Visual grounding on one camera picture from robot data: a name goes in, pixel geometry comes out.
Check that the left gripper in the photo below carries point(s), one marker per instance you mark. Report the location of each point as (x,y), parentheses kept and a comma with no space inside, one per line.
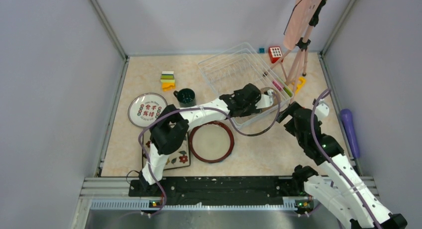
(252,110)

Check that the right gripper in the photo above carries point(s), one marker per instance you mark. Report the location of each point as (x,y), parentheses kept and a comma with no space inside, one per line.
(289,110)

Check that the brown speckled ceramic bowl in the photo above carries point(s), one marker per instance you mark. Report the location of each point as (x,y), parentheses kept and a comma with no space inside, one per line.
(270,92)

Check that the red-rimmed cream round plate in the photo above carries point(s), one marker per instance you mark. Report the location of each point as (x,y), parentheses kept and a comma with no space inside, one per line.
(212,142)

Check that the dark green ceramic mug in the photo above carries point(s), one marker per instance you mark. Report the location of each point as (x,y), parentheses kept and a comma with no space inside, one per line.
(186,97)

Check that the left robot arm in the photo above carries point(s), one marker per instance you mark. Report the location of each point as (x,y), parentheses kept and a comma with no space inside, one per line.
(167,132)

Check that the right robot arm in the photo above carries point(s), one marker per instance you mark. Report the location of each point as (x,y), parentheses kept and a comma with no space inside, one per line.
(352,203)

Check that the pink green toy brick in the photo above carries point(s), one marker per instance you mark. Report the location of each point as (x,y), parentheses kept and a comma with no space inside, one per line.
(280,87)

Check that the yellow toy block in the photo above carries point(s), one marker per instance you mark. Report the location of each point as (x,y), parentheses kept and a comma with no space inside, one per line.
(301,82)

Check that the red toy calculator block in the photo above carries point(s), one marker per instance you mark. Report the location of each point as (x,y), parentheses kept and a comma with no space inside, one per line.
(275,53)

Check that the stacked colourful toy blocks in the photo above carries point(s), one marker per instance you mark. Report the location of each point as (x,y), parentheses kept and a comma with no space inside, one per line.
(167,80)

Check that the pink tripod stand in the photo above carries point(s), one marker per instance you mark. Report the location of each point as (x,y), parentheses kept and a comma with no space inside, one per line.
(299,65)

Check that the square floral ceramic plate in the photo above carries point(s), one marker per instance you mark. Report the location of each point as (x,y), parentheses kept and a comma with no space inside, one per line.
(178,159)

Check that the round white plate red lettering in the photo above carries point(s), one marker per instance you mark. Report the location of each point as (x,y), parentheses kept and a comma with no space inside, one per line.
(145,109)

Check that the pink perforated board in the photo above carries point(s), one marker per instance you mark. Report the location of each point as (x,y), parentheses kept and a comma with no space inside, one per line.
(299,20)

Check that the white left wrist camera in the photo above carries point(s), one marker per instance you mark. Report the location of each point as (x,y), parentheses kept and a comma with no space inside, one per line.
(265,102)

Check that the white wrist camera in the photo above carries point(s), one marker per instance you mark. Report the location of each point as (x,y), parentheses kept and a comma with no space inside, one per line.
(322,110)
(265,102)

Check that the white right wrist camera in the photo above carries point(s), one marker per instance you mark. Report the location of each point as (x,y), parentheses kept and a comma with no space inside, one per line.
(322,110)

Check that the white wire dish rack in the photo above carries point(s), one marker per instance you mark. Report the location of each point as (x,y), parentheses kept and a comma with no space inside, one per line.
(234,68)

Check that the purple handle tool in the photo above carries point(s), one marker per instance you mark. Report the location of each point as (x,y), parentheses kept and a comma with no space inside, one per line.
(347,121)

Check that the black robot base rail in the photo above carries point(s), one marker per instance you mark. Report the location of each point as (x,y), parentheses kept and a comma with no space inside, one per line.
(268,185)

